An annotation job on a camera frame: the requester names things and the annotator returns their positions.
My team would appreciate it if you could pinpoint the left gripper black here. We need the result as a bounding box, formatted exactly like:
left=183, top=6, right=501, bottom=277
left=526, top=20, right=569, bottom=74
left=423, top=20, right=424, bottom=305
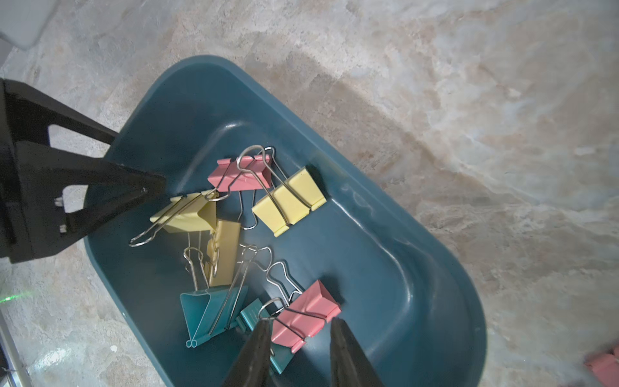
left=1, top=79, right=166, bottom=264

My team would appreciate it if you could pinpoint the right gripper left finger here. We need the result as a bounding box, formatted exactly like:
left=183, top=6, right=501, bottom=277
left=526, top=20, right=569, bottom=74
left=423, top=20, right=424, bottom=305
left=222, top=319, right=272, bottom=387

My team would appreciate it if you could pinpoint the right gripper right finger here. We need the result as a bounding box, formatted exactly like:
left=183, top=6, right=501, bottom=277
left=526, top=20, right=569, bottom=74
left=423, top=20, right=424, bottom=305
left=330, top=318, right=384, bottom=387

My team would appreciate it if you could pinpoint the pink binder clip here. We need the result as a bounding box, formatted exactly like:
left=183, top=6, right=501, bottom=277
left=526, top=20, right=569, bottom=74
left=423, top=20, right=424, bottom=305
left=207, top=147, right=274, bottom=223
left=264, top=281, right=342, bottom=354
left=585, top=345, right=619, bottom=387

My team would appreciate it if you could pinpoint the teal plastic storage box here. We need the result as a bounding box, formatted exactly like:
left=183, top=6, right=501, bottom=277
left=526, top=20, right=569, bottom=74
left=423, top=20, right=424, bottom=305
left=85, top=56, right=487, bottom=386

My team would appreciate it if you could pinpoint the teal binder clip small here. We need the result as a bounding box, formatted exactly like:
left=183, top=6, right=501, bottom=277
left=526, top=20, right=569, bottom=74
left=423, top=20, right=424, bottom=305
left=236, top=260, right=303, bottom=376

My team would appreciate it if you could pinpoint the teal binder clip large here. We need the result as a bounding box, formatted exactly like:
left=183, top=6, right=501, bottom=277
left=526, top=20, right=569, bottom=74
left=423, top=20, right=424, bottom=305
left=180, top=244, right=273, bottom=348

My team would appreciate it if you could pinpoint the yellow binder clip lower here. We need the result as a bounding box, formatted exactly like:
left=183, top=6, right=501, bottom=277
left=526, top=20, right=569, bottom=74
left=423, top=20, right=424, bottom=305
left=206, top=219, right=241, bottom=287

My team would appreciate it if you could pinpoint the yellow binder clip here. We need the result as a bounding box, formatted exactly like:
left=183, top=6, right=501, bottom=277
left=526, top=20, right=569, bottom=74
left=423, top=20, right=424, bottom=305
left=235, top=145, right=327, bottom=237
left=128, top=189, right=222, bottom=247
left=206, top=219, right=241, bottom=287

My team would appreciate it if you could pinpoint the yellow binder clip middle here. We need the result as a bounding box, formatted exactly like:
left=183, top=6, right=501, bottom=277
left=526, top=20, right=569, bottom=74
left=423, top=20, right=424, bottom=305
left=128, top=189, right=222, bottom=247

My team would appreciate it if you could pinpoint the yellow binder clip upper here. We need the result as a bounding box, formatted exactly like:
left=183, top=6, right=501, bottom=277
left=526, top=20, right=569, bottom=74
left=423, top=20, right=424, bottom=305
left=235, top=145, right=327, bottom=237

